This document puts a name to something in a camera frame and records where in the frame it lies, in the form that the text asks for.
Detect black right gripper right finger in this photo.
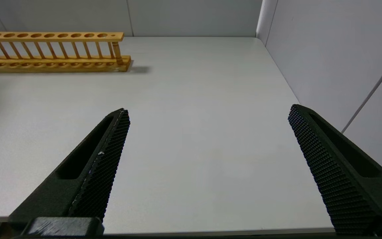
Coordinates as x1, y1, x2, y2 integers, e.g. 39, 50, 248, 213
288, 104, 382, 235

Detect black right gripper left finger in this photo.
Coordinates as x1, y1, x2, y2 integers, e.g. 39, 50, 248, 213
8, 108, 131, 235

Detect wooden test tube rack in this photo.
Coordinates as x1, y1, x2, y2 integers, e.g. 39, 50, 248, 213
0, 32, 132, 73

